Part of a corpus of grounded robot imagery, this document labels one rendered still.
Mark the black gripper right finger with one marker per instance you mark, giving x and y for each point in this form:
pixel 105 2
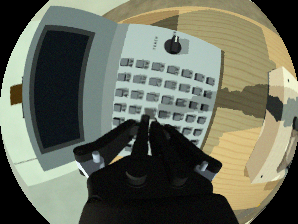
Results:
pixel 189 154

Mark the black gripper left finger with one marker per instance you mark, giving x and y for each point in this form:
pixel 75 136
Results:
pixel 93 156

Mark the dark grey cabinet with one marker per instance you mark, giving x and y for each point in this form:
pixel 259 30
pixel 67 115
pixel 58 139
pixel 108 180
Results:
pixel 65 104

